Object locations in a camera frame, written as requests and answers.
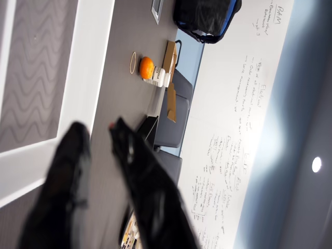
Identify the brown cardboard flap piece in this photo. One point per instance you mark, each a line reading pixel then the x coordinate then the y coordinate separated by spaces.
pixel 171 103

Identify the snack tray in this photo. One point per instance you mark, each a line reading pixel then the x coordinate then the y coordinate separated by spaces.
pixel 129 233

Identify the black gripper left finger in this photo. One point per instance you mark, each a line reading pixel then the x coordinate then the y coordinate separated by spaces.
pixel 62 181

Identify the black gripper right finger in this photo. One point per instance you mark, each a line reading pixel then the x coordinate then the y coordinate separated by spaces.
pixel 155 197

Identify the grey office chair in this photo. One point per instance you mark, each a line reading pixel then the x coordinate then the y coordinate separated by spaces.
pixel 171 163
pixel 176 116

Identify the rubber band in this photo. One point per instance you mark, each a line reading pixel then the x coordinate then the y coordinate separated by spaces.
pixel 129 63

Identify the brown cardboard box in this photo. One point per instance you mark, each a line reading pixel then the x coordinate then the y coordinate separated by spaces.
pixel 169 57

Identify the round ceiling light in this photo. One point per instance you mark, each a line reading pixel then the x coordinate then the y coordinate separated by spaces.
pixel 316 164

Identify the white plastic bin grey liner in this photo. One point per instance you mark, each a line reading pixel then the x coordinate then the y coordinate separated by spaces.
pixel 88 52

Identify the whiteboard with writing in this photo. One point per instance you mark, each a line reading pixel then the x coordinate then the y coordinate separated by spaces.
pixel 233 103

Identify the orange fruit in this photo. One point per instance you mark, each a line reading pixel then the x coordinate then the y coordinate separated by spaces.
pixel 147 67

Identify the white pill bottle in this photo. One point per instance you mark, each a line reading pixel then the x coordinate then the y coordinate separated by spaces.
pixel 158 76

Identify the black bag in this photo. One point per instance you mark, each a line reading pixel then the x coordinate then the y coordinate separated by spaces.
pixel 205 18

